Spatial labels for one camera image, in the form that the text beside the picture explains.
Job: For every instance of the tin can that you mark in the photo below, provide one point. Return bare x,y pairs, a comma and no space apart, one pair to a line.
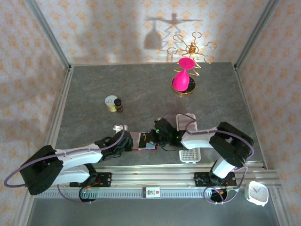
110,101

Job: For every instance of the aluminium table side rail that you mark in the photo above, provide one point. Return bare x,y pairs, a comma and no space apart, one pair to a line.
60,110

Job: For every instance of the white number tag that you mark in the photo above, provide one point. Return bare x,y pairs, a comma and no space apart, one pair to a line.
151,193

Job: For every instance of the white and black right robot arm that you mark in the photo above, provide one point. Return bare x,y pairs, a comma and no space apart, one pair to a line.
200,141

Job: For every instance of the aluminium frame post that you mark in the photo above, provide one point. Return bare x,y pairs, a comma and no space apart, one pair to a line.
49,33
256,33

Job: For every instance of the white square clock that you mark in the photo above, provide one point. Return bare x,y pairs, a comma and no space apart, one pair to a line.
256,193

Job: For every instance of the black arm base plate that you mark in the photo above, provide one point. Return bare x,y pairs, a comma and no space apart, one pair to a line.
105,180
200,180

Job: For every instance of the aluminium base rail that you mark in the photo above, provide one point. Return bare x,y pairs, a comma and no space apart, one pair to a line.
152,176

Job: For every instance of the small dark bottle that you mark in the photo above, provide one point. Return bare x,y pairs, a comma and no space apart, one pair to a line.
118,107

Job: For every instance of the white plastic basket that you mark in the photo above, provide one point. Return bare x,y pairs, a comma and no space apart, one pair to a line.
189,156

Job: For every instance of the pink wine glass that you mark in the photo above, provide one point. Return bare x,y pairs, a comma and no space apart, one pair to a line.
181,81

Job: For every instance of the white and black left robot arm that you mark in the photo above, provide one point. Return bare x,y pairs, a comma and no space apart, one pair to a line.
80,155

